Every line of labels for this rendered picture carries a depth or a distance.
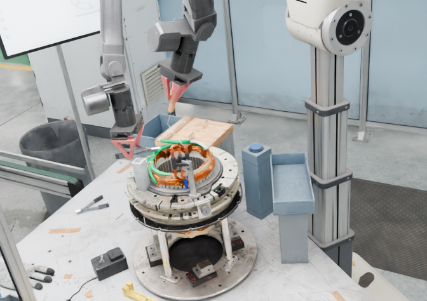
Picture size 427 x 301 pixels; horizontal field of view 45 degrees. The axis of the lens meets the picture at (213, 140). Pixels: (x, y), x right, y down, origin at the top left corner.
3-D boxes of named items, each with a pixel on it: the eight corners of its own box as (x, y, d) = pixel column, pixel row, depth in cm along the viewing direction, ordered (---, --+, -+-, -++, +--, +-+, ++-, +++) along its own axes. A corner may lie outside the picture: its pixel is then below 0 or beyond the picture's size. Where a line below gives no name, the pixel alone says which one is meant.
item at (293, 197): (316, 280, 147) (314, 200, 133) (277, 282, 148) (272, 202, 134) (307, 226, 168) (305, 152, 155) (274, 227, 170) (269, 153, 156)
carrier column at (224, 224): (223, 265, 153) (216, 209, 143) (227, 260, 155) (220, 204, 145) (231, 267, 152) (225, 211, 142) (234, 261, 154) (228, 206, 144)
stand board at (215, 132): (155, 146, 172) (154, 140, 171) (185, 121, 186) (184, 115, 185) (206, 157, 163) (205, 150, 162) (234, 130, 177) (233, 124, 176)
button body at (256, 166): (261, 220, 174) (256, 156, 161) (246, 212, 178) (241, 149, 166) (275, 210, 177) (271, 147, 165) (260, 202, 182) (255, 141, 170)
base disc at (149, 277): (108, 280, 154) (108, 278, 154) (172, 206, 184) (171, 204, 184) (225, 315, 138) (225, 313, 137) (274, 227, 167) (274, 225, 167)
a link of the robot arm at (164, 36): (217, 26, 117) (202, -1, 120) (174, 26, 111) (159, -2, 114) (197, 61, 126) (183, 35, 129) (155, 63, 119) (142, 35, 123)
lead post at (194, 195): (197, 200, 133) (191, 162, 128) (189, 197, 135) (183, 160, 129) (201, 197, 135) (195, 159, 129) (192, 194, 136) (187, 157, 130)
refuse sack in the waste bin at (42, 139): (21, 195, 309) (3, 145, 292) (64, 163, 338) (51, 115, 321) (69, 209, 291) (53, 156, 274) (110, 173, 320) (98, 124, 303)
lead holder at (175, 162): (171, 169, 130) (169, 158, 128) (179, 161, 133) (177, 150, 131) (184, 171, 128) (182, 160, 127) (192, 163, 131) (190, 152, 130)
